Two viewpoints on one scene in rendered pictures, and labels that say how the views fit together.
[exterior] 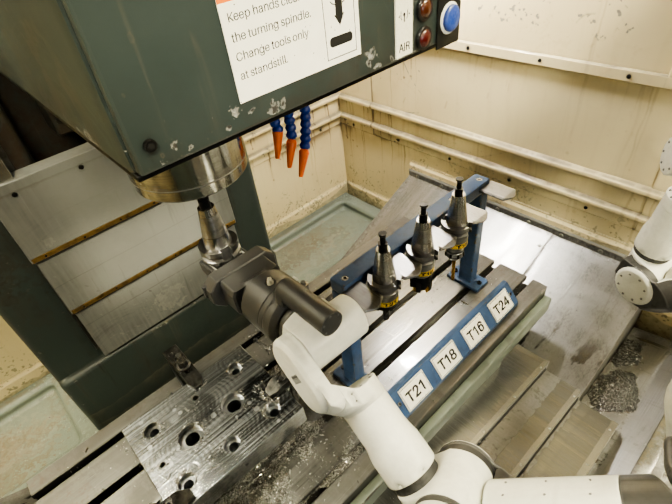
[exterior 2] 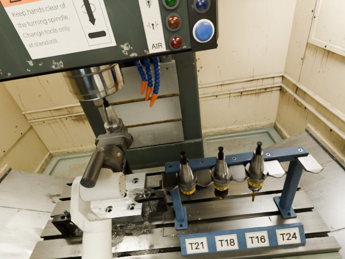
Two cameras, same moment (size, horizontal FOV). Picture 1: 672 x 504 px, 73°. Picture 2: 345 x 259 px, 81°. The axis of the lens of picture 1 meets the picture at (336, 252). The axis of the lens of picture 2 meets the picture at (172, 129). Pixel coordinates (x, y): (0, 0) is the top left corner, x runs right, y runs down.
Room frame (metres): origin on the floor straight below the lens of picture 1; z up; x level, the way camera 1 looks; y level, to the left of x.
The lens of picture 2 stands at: (0.27, -0.36, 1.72)
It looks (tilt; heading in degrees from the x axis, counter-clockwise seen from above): 35 degrees down; 43
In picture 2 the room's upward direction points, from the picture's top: 10 degrees counter-clockwise
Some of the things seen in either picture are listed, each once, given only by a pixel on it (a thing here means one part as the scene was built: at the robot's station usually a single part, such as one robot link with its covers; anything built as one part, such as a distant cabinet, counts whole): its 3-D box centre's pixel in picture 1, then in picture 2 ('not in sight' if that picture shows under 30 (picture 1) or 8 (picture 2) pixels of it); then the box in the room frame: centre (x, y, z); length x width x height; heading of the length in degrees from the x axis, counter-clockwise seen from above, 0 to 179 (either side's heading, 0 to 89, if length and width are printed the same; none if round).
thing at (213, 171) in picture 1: (178, 133); (92, 70); (0.57, 0.18, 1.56); 0.16 x 0.16 x 0.12
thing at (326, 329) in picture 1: (311, 319); (102, 176); (0.41, 0.05, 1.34); 0.11 x 0.11 x 0.11; 38
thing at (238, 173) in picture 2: (439, 238); (238, 173); (0.70, -0.21, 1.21); 0.07 x 0.05 x 0.01; 38
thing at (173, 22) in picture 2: (425, 8); (173, 22); (0.56, -0.14, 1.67); 0.02 x 0.01 x 0.02; 128
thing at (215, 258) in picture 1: (219, 247); (114, 125); (0.58, 0.18, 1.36); 0.06 x 0.06 x 0.03
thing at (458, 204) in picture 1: (457, 207); (257, 160); (0.73, -0.26, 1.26); 0.04 x 0.04 x 0.07
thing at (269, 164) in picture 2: (471, 213); (273, 168); (0.77, -0.30, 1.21); 0.07 x 0.05 x 0.01; 38
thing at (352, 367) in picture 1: (349, 339); (176, 197); (0.61, 0.00, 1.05); 0.10 x 0.05 x 0.30; 38
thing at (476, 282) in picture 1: (472, 237); (290, 184); (0.88, -0.35, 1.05); 0.10 x 0.05 x 0.30; 38
